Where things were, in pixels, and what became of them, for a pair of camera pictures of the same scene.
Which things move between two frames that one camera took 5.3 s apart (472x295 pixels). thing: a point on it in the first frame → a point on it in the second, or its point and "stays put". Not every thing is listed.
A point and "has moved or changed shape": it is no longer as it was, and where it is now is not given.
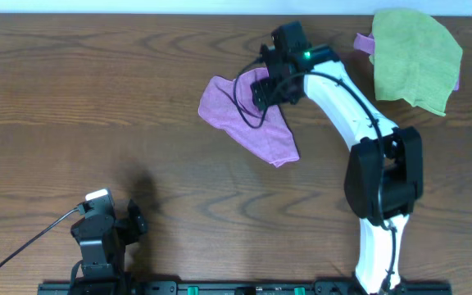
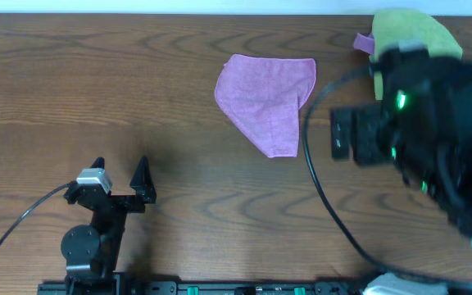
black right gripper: x=265 y=94 → x=360 y=120
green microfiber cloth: x=415 y=59 stays put
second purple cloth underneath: x=366 y=43 stays put
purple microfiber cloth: x=229 y=104 has moved or changed shape
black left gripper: x=133 y=229 → x=146 y=192
